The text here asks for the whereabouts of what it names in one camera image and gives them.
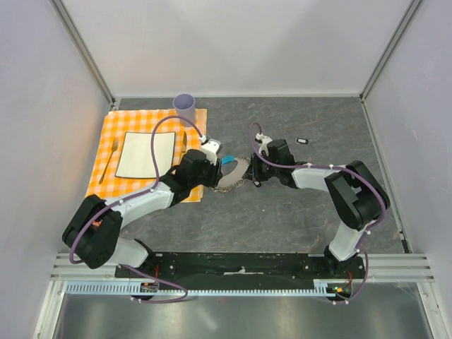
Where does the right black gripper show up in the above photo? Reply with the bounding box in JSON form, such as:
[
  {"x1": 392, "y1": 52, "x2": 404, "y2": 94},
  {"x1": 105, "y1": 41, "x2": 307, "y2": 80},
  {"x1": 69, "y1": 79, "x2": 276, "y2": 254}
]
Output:
[{"x1": 242, "y1": 152, "x2": 280, "y2": 182}]

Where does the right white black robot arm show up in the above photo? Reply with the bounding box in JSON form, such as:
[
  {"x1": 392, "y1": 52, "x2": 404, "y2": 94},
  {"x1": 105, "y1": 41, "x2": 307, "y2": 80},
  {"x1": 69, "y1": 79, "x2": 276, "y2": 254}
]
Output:
[{"x1": 245, "y1": 133, "x2": 391, "y2": 278}]

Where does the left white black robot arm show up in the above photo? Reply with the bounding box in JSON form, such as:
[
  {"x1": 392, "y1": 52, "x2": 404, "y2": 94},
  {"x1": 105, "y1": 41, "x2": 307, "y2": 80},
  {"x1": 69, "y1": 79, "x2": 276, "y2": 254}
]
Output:
[{"x1": 62, "y1": 150, "x2": 222, "y2": 278}]

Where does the gold knife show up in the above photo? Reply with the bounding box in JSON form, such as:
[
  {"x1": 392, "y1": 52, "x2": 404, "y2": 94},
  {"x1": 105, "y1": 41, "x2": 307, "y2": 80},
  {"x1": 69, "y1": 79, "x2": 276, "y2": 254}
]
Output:
[{"x1": 181, "y1": 132, "x2": 188, "y2": 155}]

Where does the white square plate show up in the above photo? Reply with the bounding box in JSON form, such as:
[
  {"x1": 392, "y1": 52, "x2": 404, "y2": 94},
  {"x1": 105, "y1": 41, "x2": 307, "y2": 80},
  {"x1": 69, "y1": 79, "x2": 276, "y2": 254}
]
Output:
[{"x1": 115, "y1": 132, "x2": 176, "y2": 179}]

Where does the purple plastic cup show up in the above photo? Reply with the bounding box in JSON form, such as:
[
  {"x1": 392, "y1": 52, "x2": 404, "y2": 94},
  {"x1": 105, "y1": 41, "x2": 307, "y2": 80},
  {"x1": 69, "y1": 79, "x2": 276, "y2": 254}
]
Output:
[{"x1": 172, "y1": 93, "x2": 196, "y2": 127}]

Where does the gold fork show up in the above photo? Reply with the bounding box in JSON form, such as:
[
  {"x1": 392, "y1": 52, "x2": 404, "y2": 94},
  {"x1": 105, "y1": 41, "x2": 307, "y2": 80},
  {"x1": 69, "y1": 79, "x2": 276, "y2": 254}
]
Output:
[{"x1": 98, "y1": 137, "x2": 119, "y2": 184}]

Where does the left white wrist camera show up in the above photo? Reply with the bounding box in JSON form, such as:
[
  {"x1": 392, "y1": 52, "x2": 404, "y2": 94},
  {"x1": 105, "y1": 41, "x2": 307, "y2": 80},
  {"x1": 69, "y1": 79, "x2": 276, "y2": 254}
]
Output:
[{"x1": 199, "y1": 136, "x2": 222, "y2": 165}]

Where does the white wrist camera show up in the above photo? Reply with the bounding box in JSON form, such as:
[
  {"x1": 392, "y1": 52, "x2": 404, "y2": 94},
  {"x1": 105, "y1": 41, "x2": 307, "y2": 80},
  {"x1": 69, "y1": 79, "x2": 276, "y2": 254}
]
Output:
[
  {"x1": 255, "y1": 133, "x2": 273, "y2": 155},
  {"x1": 199, "y1": 136, "x2": 222, "y2": 165}
]

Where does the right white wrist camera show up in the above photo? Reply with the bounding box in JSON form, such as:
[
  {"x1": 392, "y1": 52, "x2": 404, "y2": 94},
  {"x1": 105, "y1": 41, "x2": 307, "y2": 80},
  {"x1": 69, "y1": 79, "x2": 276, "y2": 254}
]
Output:
[{"x1": 255, "y1": 133, "x2": 273, "y2": 155}]

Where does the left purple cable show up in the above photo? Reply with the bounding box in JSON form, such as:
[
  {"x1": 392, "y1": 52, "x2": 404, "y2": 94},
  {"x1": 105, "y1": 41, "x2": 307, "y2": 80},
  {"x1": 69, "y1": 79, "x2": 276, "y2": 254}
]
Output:
[{"x1": 68, "y1": 114, "x2": 209, "y2": 305}]

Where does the purple cable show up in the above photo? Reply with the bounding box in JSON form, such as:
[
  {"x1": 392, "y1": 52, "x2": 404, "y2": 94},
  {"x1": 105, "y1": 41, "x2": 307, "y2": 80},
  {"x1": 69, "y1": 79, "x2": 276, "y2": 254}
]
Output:
[
  {"x1": 68, "y1": 114, "x2": 209, "y2": 305},
  {"x1": 249, "y1": 121, "x2": 386, "y2": 307}
]

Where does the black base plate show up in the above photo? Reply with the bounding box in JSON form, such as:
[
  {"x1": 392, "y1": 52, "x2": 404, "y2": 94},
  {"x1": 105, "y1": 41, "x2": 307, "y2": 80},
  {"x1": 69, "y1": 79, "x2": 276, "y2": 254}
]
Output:
[{"x1": 114, "y1": 251, "x2": 364, "y2": 286}]

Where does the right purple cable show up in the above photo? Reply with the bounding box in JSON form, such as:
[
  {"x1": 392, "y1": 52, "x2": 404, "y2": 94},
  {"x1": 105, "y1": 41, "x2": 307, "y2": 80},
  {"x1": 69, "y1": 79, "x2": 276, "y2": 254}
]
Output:
[{"x1": 249, "y1": 121, "x2": 386, "y2": 307}]

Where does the grey slotted cable duct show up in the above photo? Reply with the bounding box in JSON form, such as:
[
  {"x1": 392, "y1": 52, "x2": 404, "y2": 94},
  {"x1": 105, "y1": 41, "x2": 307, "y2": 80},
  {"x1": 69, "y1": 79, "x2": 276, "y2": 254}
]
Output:
[{"x1": 66, "y1": 280, "x2": 352, "y2": 297}]

